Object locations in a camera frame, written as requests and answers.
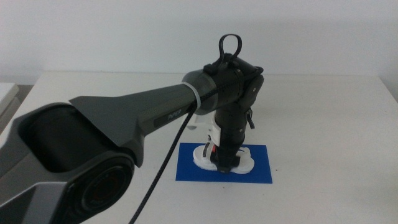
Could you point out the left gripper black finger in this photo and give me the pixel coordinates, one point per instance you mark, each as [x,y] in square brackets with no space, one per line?
[236,160]
[224,161]

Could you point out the white shoe with red-black stripes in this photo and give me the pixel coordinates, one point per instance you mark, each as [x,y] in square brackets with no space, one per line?
[245,166]

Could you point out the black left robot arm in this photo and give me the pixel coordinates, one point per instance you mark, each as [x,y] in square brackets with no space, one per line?
[102,130]

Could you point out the blue rectangular mat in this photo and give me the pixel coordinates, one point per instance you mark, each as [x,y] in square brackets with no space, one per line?
[189,174]

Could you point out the white zip tie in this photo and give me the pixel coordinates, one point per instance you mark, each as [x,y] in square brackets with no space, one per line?
[196,95]

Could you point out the white side furniture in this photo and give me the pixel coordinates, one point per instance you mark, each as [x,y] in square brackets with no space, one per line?
[5,93]

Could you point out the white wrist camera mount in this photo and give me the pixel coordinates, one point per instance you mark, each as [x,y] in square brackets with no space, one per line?
[215,133]

